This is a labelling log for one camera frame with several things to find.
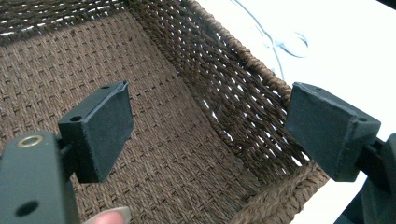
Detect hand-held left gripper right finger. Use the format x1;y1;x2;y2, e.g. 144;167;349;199
284;81;382;183

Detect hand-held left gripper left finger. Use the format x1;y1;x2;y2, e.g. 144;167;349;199
57;80;134;184

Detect brown woven basket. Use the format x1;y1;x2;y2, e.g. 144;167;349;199
0;0;331;224

